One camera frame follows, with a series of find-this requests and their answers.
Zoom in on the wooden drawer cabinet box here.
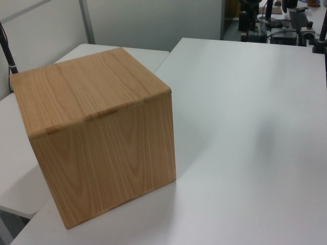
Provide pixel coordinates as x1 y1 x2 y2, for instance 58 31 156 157
9 47 177 230

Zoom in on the black speaker box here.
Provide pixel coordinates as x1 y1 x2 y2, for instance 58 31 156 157
238 11 250 32

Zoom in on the black monitor stand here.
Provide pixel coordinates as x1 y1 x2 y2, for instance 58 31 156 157
257 0 284 29

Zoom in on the black electronics box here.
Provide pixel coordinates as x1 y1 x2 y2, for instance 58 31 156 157
270 27 300 45

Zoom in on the black tripod pole white band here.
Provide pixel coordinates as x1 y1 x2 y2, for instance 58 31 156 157
0 21 19 75

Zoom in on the emergency stop button box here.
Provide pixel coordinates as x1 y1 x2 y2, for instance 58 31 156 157
300 21 315 39

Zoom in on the black clamp stand pole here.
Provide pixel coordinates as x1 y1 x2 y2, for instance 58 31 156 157
311 19 327 54

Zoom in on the aluminium partition post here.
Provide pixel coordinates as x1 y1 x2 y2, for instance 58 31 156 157
78 0 96 45

